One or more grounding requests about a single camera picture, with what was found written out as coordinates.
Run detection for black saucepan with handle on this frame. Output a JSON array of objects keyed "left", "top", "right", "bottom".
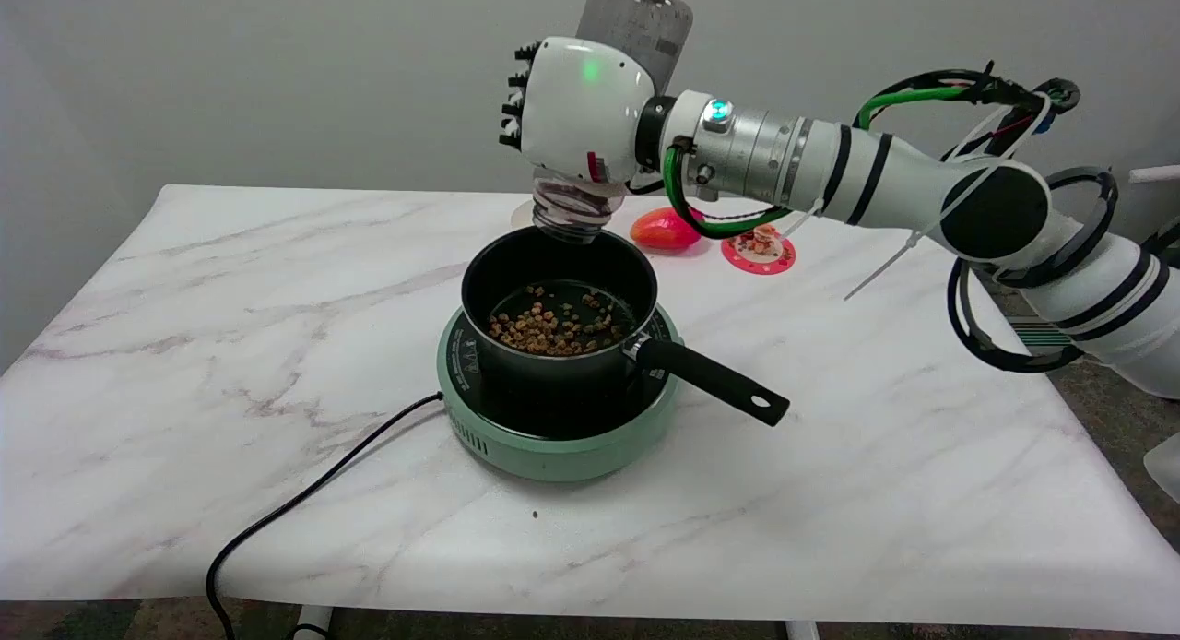
[{"left": 461, "top": 225, "right": 791, "bottom": 428}]

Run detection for red mango fruit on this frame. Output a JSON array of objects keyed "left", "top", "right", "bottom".
[{"left": 631, "top": 207, "right": 706, "bottom": 251}]

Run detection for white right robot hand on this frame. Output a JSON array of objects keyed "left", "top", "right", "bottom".
[{"left": 499, "top": 37, "right": 657, "bottom": 185}]

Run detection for long white zip tie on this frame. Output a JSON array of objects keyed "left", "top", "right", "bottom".
[{"left": 844, "top": 94, "right": 1054, "bottom": 302}]

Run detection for pink round coaster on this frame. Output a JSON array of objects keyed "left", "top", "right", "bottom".
[{"left": 721, "top": 223, "right": 797, "bottom": 277}]

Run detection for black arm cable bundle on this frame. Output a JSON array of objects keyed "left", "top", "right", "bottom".
[{"left": 853, "top": 61, "right": 1180, "bottom": 375}]

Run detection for short white zip tie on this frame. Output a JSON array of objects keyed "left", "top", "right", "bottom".
[{"left": 782, "top": 197, "right": 826, "bottom": 240}]

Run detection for green induction cooker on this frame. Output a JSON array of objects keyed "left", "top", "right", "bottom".
[{"left": 436, "top": 303, "right": 685, "bottom": 482}]

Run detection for clear bottle with white sleeve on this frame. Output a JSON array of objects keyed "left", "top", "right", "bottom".
[{"left": 532, "top": 0, "right": 694, "bottom": 246}]

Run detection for black power cable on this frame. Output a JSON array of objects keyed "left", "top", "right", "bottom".
[{"left": 205, "top": 392, "right": 445, "bottom": 640}]

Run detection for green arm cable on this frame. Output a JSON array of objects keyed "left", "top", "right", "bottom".
[{"left": 662, "top": 85, "right": 969, "bottom": 241}]

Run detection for floor vent grille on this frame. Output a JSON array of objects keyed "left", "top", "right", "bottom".
[{"left": 1005, "top": 315, "right": 1078, "bottom": 349}]

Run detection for brown food pieces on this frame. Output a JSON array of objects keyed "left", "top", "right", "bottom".
[{"left": 487, "top": 286, "right": 626, "bottom": 357}]

